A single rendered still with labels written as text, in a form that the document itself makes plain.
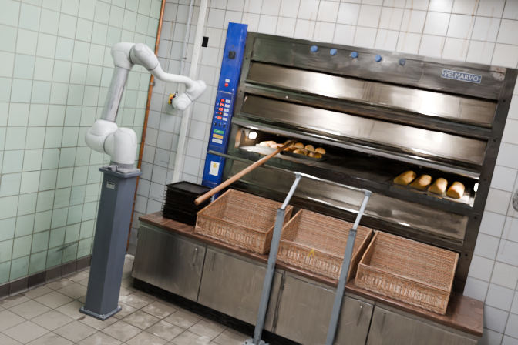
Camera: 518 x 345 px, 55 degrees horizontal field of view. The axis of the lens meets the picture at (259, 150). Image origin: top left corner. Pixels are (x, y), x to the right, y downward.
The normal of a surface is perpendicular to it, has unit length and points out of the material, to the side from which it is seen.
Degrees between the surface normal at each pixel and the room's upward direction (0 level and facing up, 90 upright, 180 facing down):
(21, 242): 90
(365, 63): 90
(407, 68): 90
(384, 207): 71
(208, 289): 90
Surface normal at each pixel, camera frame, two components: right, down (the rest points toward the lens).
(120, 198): 0.41, 0.20
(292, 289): -0.41, 0.05
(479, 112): -0.33, -0.29
